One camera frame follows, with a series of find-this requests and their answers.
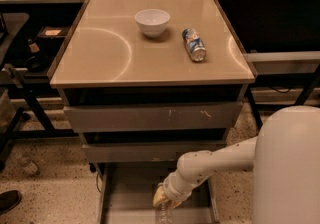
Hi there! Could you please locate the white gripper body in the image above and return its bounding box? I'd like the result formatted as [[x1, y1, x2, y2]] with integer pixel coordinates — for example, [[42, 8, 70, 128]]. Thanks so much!
[[163, 171, 193, 202]]

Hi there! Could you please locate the clear plastic water bottle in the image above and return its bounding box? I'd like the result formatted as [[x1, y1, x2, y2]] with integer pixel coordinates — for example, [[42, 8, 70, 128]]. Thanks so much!
[[155, 203, 173, 224]]

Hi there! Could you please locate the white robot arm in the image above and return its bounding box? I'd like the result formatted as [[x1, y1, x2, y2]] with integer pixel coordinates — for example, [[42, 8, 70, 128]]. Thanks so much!
[[153, 106, 320, 224]]

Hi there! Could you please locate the grey open bottom drawer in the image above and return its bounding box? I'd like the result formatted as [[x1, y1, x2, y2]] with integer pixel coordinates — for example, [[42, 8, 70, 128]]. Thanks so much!
[[97, 162, 220, 224]]

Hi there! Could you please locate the grey middle drawer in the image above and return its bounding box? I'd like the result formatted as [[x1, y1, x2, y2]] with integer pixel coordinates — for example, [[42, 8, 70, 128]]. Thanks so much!
[[83, 140, 226, 163]]

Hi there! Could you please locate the grey top drawer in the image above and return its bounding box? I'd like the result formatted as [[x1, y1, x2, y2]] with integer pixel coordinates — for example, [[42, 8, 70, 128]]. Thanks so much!
[[64, 102, 242, 133]]

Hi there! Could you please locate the grey drawer cabinet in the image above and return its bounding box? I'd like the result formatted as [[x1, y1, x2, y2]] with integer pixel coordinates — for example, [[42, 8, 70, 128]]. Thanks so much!
[[47, 0, 258, 224]]

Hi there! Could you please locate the small bottle on floor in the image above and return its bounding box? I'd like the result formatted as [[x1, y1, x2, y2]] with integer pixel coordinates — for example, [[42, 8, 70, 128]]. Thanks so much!
[[16, 153, 39, 176]]

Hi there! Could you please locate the blue soda can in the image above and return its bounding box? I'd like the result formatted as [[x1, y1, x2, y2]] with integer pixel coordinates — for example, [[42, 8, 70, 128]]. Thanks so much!
[[182, 28, 206, 62]]

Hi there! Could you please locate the dark shoe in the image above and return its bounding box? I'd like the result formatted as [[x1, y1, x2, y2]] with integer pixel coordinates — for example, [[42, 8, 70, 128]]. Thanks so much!
[[0, 190, 22, 214]]

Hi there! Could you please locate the white ceramic bowl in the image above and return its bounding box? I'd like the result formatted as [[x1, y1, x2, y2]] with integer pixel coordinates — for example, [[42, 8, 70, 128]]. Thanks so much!
[[135, 9, 170, 38]]

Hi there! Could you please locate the black metal table frame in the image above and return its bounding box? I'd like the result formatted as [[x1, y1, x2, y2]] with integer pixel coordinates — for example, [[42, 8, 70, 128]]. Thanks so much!
[[245, 65, 320, 128]]

